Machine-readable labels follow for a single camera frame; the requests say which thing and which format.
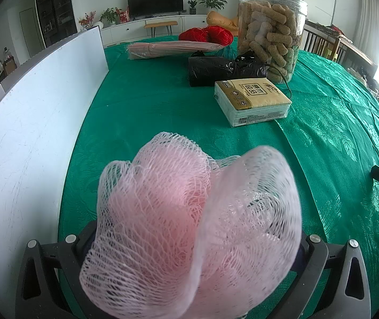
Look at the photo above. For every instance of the tissue pack with gold top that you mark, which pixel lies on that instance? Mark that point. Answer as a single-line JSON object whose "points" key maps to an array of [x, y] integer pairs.
{"points": [[249, 94]]}

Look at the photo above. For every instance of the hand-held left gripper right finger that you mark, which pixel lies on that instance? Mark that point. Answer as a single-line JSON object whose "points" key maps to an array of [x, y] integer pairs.
{"points": [[312, 256]]}

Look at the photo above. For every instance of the wooden chair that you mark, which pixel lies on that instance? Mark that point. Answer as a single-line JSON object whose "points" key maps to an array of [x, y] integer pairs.
{"points": [[321, 43], [356, 53]]}

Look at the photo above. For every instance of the orange sofa cushion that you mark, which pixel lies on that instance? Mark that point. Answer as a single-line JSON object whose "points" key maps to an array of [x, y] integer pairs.
{"points": [[219, 21]]}

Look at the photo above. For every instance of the leafy plant beside red box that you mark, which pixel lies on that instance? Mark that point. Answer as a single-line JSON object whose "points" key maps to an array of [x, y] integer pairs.
{"points": [[109, 16]]}

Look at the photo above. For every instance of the white television cabinet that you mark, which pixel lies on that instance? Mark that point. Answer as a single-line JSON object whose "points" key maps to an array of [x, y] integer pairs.
{"points": [[126, 31]]}

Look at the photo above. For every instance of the small potted plant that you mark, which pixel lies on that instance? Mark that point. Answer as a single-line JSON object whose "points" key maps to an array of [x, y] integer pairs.
{"points": [[192, 6]]}

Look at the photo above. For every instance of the clear jar of snack sticks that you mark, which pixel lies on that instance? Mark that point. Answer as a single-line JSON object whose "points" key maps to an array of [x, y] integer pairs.
{"points": [[269, 33]]}

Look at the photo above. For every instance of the pink mesh bath pouf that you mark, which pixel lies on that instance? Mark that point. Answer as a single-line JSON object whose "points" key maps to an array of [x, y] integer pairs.
{"points": [[176, 222]]}

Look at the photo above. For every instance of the black television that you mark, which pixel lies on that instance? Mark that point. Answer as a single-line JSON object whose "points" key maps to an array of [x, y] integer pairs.
{"points": [[154, 1]]}

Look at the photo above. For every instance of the red gift box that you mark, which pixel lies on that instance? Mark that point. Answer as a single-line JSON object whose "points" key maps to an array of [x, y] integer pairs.
{"points": [[123, 16]]}

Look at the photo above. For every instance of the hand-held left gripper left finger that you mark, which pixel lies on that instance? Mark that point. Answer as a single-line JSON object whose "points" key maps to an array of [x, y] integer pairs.
{"points": [[76, 249]]}

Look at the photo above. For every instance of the green tablecloth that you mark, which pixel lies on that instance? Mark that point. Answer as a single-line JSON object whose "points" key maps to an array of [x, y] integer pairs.
{"points": [[176, 106]]}

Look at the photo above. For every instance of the red flower arrangement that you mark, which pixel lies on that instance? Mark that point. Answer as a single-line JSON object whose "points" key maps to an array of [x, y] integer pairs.
{"points": [[86, 20]]}

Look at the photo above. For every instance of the black tall cabinet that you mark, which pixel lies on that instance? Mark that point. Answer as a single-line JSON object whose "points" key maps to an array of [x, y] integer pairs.
{"points": [[54, 6]]}

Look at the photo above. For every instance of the red yarn ball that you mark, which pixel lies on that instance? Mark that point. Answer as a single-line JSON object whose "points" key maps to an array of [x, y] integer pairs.
{"points": [[206, 35]]}

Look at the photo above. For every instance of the small black garbage bag roll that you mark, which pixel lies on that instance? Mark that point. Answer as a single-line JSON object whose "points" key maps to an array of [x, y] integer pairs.
{"points": [[249, 68]]}

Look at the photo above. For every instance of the large black garbage bag roll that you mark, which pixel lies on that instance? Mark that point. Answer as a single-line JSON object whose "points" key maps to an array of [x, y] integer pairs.
{"points": [[209, 69]]}

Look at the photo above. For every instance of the white board panel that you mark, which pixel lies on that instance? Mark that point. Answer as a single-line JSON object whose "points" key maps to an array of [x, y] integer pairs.
{"points": [[26, 123]]}

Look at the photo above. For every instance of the large green potted plant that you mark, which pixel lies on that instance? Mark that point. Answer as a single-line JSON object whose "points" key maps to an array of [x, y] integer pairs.
{"points": [[212, 1]]}

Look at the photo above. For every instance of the wooden bench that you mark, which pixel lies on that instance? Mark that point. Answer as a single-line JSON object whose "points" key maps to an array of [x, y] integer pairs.
{"points": [[161, 24]]}

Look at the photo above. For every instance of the pink packet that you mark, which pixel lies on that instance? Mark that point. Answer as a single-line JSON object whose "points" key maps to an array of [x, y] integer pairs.
{"points": [[163, 49]]}

